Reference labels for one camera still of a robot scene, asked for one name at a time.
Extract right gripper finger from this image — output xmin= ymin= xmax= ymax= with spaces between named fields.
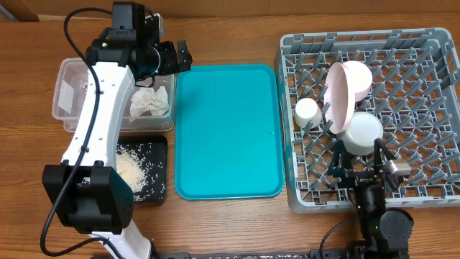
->
xmin=373 ymin=138 xmax=395 ymax=173
xmin=327 ymin=140 xmax=346 ymax=176

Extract grey bowl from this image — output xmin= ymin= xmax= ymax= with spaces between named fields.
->
xmin=337 ymin=112 xmax=384 ymax=155

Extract white tissue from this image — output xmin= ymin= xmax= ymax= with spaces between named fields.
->
xmin=129 ymin=86 xmax=170 ymax=122

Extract large pink plate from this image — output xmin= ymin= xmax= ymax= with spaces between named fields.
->
xmin=323 ymin=62 xmax=355 ymax=134

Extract white cup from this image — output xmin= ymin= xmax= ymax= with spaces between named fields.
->
xmin=294 ymin=98 xmax=322 ymax=128

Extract rice and food scraps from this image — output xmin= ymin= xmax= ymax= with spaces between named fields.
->
xmin=115 ymin=143 xmax=167 ymax=202

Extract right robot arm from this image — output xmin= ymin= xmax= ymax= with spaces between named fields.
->
xmin=327 ymin=138 xmax=414 ymax=258

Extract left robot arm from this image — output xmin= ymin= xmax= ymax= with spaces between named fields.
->
xmin=42 ymin=1 xmax=193 ymax=258

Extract grey dishwasher rack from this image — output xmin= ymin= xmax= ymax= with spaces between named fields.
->
xmin=276 ymin=28 xmax=459 ymax=214

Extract clear plastic bin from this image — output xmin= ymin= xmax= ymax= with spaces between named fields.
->
xmin=52 ymin=58 xmax=176 ymax=132

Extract teal serving tray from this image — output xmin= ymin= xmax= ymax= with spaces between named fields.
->
xmin=175 ymin=64 xmax=285 ymax=200

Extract black plastic tray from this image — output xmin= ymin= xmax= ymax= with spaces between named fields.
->
xmin=115 ymin=135 xmax=170 ymax=203

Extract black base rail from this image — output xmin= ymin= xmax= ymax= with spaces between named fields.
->
xmin=154 ymin=248 xmax=410 ymax=259

